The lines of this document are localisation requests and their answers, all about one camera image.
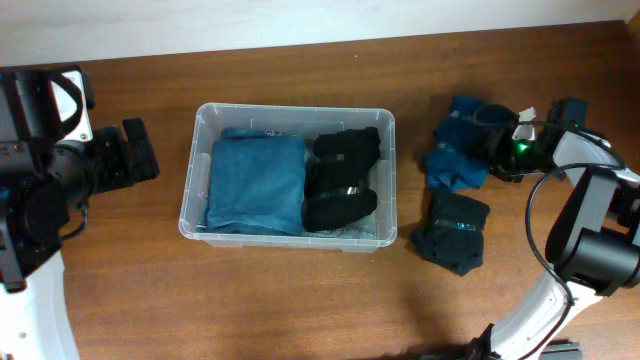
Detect blue taped cloth bundle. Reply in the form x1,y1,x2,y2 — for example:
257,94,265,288
421,96,517,192

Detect clear plastic storage bin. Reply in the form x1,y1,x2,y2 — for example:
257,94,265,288
178,102,398,253

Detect small black taped cloth bundle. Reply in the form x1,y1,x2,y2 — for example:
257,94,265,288
410,190,491,277

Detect dark blue jeans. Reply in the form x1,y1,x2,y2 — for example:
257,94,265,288
197,128,307,236

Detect light blue jeans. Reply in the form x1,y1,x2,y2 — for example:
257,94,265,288
303,143,380,239

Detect large black taped cloth bundle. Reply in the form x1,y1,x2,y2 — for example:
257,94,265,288
303,127,381,232

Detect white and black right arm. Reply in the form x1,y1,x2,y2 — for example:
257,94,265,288
465,98,639,359

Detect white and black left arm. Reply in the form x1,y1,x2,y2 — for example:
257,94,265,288
1,65,160,359

